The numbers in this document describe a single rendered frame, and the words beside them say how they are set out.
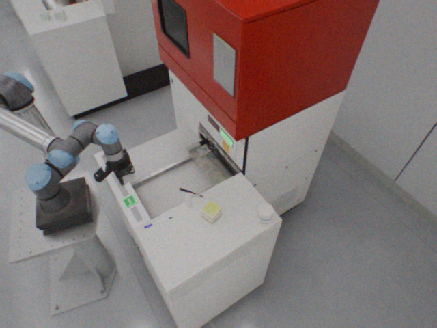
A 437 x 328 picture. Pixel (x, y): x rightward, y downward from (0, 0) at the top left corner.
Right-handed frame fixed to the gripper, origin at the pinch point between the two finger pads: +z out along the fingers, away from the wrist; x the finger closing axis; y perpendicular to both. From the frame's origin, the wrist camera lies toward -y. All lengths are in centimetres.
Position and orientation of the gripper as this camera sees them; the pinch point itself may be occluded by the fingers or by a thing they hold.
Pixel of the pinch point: (121, 185)
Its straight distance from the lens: 156.2
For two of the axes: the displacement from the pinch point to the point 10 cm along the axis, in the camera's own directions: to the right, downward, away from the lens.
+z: -0.1, 6.4, 7.7
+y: 8.4, -4.2, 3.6
